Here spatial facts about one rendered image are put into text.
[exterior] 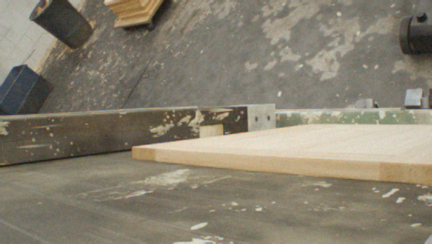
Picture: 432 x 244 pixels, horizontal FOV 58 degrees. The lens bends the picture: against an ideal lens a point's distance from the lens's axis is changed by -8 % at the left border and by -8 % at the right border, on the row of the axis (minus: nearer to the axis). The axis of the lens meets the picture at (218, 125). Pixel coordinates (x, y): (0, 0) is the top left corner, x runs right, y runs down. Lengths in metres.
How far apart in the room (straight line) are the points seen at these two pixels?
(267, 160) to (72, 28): 4.75
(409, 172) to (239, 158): 0.20
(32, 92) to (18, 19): 1.43
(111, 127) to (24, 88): 4.22
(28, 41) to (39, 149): 5.44
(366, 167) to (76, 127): 0.47
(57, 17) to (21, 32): 1.12
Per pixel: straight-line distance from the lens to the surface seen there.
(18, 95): 4.92
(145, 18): 4.05
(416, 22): 2.18
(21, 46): 6.05
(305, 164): 0.44
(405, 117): 0.99
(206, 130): 0.92
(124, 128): 0.76
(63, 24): 5.10
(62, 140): 0.70
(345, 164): 0.42
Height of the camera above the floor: 1.70
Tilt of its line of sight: 40 degrees down
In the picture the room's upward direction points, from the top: 47 degrees counter-clockwise
